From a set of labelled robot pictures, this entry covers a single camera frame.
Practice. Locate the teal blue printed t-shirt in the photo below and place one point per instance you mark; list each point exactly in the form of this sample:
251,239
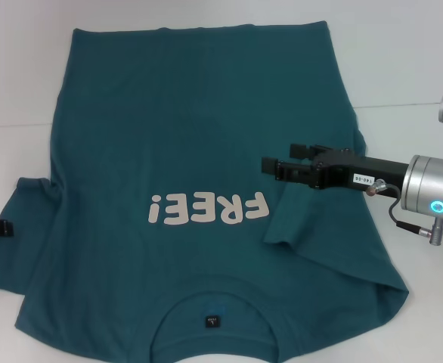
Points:
206,94

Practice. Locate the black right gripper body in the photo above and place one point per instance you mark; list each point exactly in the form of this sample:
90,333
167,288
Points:
357,172

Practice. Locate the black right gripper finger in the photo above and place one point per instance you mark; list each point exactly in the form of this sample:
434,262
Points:
302,151
287,170

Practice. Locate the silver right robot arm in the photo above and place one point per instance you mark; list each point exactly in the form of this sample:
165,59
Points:
431,185

